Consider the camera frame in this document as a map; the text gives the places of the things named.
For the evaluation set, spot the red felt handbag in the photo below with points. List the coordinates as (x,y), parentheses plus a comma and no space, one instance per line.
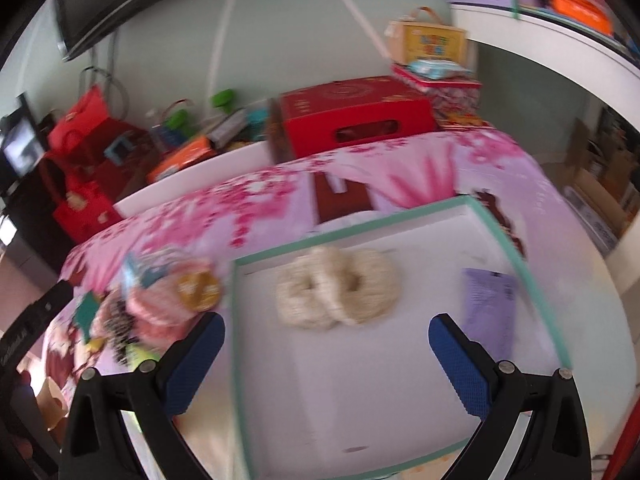
(81,208)

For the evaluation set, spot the teal yellow sponge cloth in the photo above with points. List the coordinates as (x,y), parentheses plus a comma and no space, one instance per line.
(86,310)

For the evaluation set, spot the green tissue pack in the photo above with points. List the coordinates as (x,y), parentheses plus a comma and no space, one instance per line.
(136,354)

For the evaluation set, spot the bag of pink fluffy items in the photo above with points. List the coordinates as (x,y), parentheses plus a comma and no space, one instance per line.
(165,292)

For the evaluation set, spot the black monitor device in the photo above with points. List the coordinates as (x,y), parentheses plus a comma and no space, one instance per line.
(22,145)

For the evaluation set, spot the pink floral bedsheet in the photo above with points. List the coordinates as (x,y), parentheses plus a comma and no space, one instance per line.
(331,191)

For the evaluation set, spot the cream knitted scrunchie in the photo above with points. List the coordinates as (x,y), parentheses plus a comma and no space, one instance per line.
(302,288)
(360,286)

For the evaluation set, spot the yellow carry box with handle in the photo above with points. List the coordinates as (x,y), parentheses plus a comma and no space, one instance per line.
(422,35)

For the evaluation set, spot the white tray with teal rim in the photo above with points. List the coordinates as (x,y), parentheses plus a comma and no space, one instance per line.
(364,402)

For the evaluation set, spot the green dumbbell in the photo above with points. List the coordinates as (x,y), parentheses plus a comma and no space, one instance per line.
(189,116)

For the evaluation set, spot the blue wet wipes pack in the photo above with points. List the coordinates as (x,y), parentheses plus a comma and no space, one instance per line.
(438,69)

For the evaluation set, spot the purple paper packet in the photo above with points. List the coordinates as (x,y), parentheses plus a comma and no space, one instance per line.
(489,310)

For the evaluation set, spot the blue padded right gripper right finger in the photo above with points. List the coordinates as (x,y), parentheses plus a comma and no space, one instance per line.
(465,363)

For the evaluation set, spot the red gift box with handle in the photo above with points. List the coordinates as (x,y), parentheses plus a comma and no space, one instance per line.
(351,112)

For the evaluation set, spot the person's left hand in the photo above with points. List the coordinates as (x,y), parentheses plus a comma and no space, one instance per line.
(27,449)

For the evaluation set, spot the orange cardboard box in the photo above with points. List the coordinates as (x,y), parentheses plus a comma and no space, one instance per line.
(193,152)

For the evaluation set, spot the red white patterned box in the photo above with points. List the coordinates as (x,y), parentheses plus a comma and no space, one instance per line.
(448,96)

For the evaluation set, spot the white shelf counter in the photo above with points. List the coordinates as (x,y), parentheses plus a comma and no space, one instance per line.
(596,68)

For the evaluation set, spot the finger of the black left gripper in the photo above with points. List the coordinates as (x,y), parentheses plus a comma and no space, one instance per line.
(31,324)

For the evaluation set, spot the cardboard boxes on floor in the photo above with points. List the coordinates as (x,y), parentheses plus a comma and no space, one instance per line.
(598,176)

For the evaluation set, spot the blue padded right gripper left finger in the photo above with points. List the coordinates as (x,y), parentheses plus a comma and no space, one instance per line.
(187,362)

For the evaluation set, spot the red paper gift bag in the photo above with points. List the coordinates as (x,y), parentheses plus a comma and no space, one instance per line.
(92,141)

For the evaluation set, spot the leopard print scrunchie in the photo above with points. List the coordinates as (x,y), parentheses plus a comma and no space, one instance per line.
(119,327)

